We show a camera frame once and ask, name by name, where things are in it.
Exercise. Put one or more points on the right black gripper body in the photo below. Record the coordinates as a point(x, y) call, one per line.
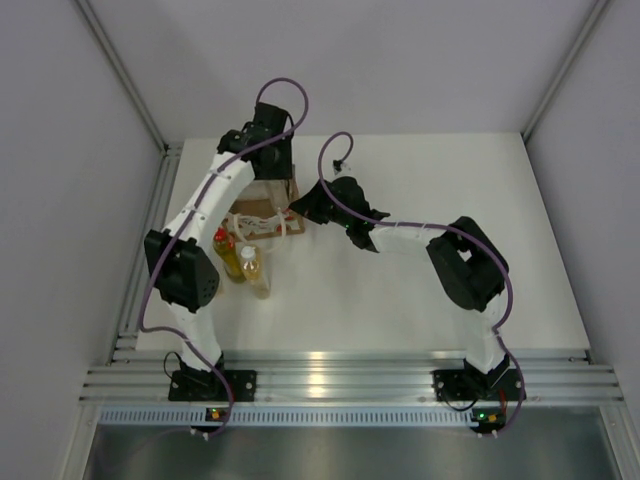
point(341, 219)

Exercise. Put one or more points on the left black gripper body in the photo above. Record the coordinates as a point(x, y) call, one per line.
point(280, 165)

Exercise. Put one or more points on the grey cap clear jar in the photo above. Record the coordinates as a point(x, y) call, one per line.
point(278, 194)

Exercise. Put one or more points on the burlap watermelon canvas bag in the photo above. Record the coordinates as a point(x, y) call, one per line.
point(252, 216)

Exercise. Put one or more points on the white cap amber bottle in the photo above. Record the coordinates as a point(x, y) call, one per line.
point(220, 288)
point(254, 271)

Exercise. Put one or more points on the red cap yellow bottle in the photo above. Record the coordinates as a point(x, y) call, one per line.
point(224, 246)

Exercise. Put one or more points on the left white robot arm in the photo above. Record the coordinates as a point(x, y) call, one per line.
point(180, 256)

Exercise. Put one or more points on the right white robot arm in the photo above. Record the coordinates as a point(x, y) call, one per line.
point(472, 272)

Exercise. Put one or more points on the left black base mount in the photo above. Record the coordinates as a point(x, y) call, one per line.
point(200, 386)

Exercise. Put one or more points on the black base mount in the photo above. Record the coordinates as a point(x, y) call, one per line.
point(451, 388)
point(200, 386)

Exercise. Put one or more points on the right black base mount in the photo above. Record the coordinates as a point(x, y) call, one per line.
point(451, 388)

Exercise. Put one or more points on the left aluminium frame post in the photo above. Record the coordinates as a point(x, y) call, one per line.
point(98, 32)

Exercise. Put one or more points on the aluminium frame post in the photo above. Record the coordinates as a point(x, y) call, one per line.
point(98, 32)
point(572, 53)

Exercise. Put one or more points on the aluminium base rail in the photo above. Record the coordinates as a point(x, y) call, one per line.
point(561, 378)

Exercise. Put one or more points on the white slotted cable duct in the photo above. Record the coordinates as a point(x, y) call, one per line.
point(280, 416)

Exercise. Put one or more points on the right aluminium frame post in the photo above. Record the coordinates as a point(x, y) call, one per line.
point(572, 53)

